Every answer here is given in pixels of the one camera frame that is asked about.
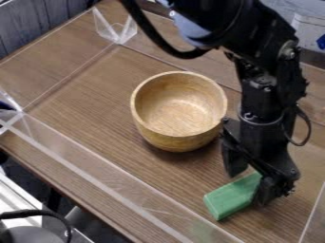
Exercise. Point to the clear acrylic corner bracket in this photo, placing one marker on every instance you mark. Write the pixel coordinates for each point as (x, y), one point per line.
(118, 33)

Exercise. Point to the white container background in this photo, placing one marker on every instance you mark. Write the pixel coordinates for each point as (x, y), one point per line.
(310, 32)

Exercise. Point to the clear acrylic front wall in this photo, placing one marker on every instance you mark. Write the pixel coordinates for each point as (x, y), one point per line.
(144, 214)

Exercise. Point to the green rectangular block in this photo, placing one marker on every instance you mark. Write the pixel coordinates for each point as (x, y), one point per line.
(233, 197)

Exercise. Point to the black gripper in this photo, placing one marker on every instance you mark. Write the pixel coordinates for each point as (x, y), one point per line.
(257, 144)

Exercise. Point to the brown wooden bowl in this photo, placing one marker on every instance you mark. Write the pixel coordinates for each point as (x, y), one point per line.
(178, 107)

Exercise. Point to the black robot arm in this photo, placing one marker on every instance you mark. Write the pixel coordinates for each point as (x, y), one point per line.
(261, 44)

